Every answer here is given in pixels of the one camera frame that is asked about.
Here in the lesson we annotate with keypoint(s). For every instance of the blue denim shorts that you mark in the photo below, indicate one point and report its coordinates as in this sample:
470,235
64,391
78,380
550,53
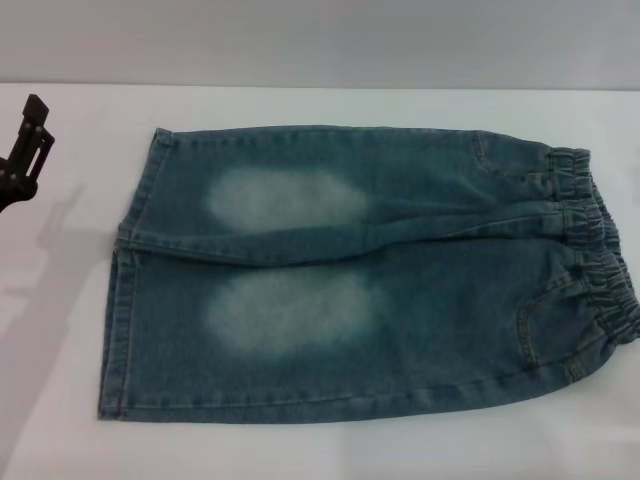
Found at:
400,300

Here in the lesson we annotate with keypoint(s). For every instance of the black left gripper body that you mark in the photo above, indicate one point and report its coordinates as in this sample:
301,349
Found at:
15,185

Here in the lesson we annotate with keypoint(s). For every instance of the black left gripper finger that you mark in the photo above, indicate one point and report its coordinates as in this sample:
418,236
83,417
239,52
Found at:
35,130

